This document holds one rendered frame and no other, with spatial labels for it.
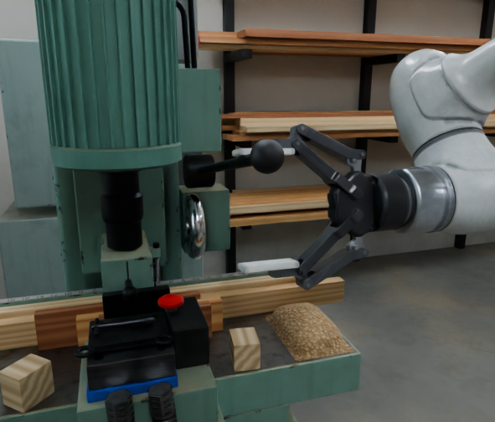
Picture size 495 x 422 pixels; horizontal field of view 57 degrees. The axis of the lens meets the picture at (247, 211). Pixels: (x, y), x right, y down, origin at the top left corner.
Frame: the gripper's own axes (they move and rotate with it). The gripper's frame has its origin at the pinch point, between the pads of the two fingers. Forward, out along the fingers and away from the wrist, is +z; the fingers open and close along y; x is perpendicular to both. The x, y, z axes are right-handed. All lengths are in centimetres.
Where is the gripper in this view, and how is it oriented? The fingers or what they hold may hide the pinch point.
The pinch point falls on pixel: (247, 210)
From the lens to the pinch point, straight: 53.9
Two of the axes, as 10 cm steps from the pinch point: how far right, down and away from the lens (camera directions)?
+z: -9.6, 0.6, -2.8
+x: 2.8, 0.5, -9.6
